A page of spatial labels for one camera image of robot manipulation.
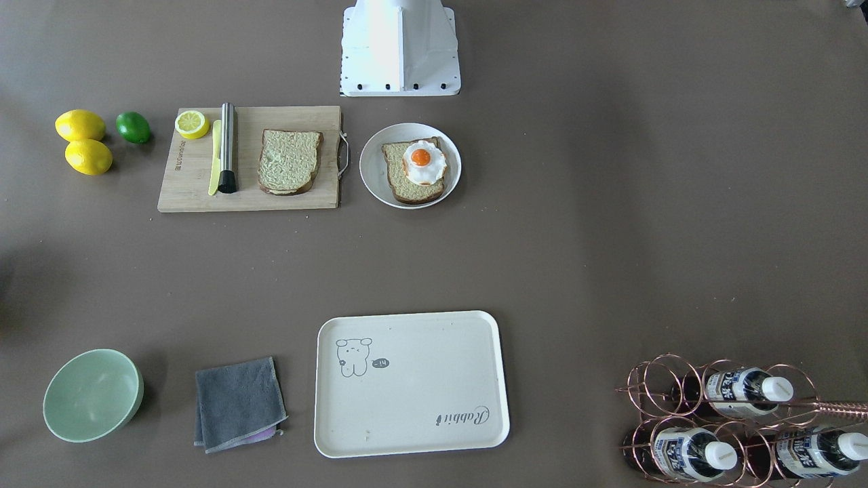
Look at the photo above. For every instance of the bread slice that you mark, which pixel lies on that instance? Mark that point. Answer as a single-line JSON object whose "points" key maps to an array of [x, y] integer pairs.
{"points": [[289, 161], [403, 190]]}

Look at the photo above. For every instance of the cream rabbit tray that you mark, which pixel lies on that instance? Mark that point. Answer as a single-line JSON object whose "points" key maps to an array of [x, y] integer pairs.
{"points": [[409, 382]]}

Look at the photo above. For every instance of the fried egg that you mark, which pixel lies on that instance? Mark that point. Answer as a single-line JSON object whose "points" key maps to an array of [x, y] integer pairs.
{"points": [[423, 163]]}

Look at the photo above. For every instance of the white round plate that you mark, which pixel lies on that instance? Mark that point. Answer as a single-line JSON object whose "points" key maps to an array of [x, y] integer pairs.
{"points": [[373, 167]]}

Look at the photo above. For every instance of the steel cylinder muddler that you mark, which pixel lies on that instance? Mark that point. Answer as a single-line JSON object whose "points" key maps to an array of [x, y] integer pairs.
{"points": [[226, 178]]}

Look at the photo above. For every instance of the yellow plastic knife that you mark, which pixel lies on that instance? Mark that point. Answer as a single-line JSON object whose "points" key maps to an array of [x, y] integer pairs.
{"points": [[215, 168]]}

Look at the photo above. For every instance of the grey folded cloth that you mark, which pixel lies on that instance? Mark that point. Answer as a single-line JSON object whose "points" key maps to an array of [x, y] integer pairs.
{"points": [[237, 405]]}

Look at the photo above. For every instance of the wooden cutting board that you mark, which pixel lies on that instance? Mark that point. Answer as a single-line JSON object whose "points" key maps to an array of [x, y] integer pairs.
{"points": [[185, 182]]}

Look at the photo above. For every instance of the half lemon slice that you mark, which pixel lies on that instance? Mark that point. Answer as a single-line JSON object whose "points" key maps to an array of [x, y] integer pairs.
{"points": [[191, 124]]}

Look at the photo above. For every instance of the green lime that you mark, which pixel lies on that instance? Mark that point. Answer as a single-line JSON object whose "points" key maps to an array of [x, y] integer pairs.
{"points": [[133, 127]]}

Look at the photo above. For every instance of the tea bottle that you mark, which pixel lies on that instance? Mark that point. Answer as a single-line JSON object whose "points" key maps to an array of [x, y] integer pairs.
{"points": [[678, 454], [735, 394], [812, 453]]}

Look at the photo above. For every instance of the tea bottle upper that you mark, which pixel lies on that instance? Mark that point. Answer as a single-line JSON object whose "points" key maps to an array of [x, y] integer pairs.
{"points": [[735, 394]]}

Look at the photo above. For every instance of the yellow lemon lower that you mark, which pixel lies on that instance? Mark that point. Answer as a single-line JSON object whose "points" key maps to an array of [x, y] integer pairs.
{"points": [[89, 157]]}

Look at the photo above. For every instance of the yellow lemon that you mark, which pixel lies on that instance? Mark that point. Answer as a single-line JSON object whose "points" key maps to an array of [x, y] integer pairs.
{"points": [[89, 157], [79, 125]]}

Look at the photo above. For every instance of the green ceramic bowl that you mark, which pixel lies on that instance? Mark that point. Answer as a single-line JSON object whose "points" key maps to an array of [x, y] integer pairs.
{"points": [[92, 395]]}

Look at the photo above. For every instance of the yellow lemon upper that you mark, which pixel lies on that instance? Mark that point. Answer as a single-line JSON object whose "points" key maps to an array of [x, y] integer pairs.
{"points": [[79, 125]]}

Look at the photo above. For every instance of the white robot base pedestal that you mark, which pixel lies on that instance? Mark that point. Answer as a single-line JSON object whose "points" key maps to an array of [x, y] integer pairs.
{"points": [[399, 49]]}

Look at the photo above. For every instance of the copper wire bottle rack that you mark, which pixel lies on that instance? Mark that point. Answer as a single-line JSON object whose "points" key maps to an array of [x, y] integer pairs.
{"points": [[648, 385]]}

